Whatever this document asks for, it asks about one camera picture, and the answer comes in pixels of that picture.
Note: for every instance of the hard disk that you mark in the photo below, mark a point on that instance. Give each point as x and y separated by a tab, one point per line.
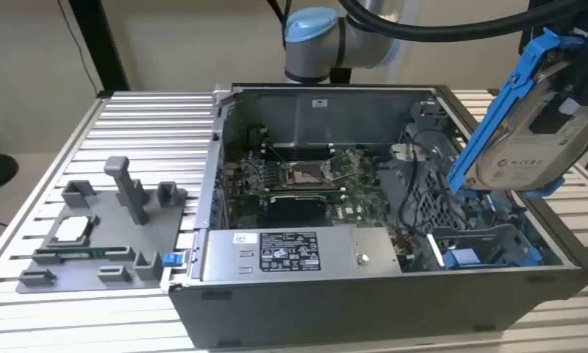
519	154
463	259

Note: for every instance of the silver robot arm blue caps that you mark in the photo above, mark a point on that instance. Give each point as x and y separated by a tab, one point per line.
319	48

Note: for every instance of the black RAM slot bank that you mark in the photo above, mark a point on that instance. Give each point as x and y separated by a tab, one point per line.
304	150

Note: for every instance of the grey metal drive cage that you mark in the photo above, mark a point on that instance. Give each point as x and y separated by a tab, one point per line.
436	206

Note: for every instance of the green motherboard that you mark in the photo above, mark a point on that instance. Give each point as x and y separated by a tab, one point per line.
367	198

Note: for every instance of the CPU socket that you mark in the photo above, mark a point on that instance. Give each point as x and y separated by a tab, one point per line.
305	173

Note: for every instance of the locking lever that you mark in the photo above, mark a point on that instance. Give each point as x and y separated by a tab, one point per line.
276	153

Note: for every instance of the black graphics card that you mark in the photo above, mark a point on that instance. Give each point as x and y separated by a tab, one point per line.
293	211

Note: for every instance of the dark grey PC case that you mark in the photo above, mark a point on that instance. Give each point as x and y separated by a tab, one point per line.
372	312

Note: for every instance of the silver power supply unit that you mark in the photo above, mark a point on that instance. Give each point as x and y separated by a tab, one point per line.
225	257

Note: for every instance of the blue case latch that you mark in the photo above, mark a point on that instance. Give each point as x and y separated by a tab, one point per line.
171	259

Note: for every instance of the grey parts rack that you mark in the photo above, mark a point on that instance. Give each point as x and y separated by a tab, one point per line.
102	235

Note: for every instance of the silver CPU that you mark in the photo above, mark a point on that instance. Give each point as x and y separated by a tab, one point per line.
72	228

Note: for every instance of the green RAM stick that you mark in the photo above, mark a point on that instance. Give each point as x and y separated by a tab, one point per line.
78	252

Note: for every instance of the black upright post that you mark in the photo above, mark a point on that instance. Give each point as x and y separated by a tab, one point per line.
100	44

